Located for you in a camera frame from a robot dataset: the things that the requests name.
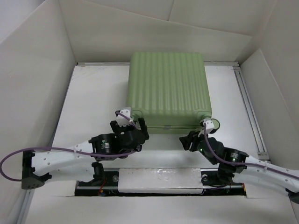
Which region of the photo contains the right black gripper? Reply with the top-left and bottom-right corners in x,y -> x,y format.
179,128 -> 217,164

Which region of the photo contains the green hard-shell suitcase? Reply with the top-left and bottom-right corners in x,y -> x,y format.
127,52 -> 212,134

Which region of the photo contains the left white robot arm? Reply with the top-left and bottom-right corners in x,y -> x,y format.
21,118 -> 149,189

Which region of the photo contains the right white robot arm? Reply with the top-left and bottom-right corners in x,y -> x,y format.
179,131 -> 299,204

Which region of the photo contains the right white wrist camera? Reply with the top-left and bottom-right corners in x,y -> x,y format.
200,118 -> 215,134

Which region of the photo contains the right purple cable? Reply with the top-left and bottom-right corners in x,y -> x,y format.
202,122 -> 299,180

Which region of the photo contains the purple cable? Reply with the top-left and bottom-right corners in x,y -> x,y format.
0,111 -> 138,182
202,122 -> 299,180

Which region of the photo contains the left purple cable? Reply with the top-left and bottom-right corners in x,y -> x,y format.
0,111 -> 138,182

